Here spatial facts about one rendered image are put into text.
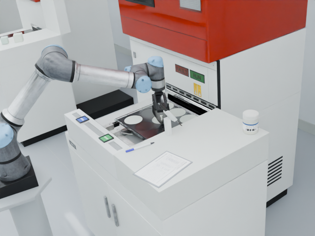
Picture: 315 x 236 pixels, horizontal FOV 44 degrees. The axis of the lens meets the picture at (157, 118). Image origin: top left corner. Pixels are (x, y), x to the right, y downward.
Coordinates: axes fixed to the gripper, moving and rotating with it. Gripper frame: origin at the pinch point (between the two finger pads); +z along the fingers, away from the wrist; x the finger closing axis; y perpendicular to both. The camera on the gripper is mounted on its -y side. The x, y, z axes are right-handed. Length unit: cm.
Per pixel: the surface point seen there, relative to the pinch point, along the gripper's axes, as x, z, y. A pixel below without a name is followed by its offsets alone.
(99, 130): 32.4, -4.3, -7.4
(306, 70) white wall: -133, 34, 116
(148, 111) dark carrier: 5.8, 1.4, 17.0
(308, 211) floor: -93, 91, 13
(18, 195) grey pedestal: 71, 9, -33
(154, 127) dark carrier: 4.1, 1.3, -1.5
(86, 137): 39.6, -1.4, -7.0
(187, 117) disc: -14.2, 1.3, 3.8
